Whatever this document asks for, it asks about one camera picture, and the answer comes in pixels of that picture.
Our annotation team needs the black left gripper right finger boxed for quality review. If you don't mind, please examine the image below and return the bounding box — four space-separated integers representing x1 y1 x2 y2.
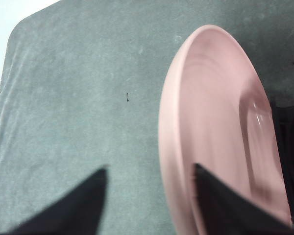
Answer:
194 163 294 235

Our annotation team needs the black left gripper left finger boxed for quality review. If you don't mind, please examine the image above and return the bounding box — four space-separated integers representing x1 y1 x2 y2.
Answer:
12 165 108 235

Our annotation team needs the pink round plate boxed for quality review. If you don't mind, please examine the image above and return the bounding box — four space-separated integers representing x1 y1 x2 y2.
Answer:
158 23 293 235

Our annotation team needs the black plastic plate rack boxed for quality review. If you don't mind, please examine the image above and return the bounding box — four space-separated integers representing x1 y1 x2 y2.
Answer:
269 99 294 225

